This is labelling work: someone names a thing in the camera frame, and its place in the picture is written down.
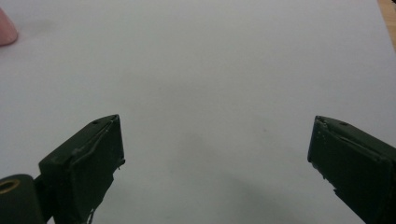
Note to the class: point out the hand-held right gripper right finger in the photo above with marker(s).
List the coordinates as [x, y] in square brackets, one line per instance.
[358, 165]

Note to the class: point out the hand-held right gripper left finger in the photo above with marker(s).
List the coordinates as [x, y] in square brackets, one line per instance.
[84, 168]

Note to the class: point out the pink rounded object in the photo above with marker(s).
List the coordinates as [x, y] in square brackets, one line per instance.
[5, 31]

